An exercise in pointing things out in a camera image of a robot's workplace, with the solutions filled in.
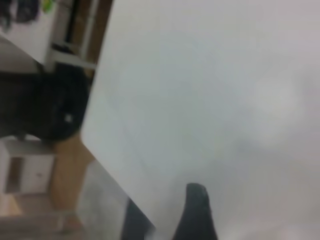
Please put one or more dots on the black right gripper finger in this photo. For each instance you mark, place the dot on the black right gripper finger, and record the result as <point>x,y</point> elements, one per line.
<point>196,215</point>

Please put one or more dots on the white drawer cabinet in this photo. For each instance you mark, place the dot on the white drawer cabinet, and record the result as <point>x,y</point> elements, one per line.
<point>30,170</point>

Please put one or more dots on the black office chair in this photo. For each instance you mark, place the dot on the black office chair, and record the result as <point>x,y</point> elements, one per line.
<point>50,105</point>

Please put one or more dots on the white side desk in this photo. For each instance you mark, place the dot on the white side desk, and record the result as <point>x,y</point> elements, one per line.
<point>32,37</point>

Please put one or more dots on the small green object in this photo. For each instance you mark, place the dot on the small green object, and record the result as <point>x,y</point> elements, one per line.
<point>48,5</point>

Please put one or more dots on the dark clutter pile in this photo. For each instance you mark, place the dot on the dark clutter pile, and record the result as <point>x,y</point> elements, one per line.
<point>20,11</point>

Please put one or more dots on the white metal shelf frame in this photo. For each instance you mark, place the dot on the white metal shelf frame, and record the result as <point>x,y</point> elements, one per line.
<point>87,32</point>

